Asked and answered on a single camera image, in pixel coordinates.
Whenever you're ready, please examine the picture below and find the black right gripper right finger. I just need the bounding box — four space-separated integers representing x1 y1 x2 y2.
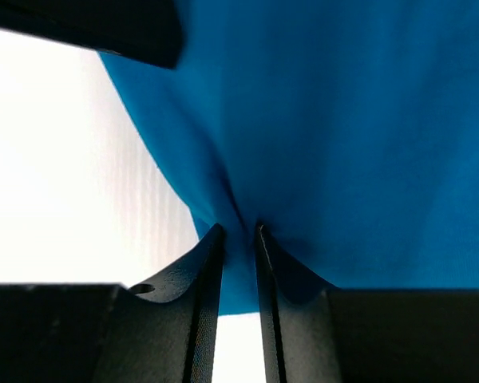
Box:
255 225 479 382

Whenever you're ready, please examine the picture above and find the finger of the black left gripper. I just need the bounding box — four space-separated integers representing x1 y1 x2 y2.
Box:
0 0 183 69

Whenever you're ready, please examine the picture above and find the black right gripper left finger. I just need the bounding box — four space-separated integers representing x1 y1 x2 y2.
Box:
0 225 225 382

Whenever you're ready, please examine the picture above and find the bright blue t-shirt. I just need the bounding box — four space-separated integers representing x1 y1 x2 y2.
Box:
101 1 479 314

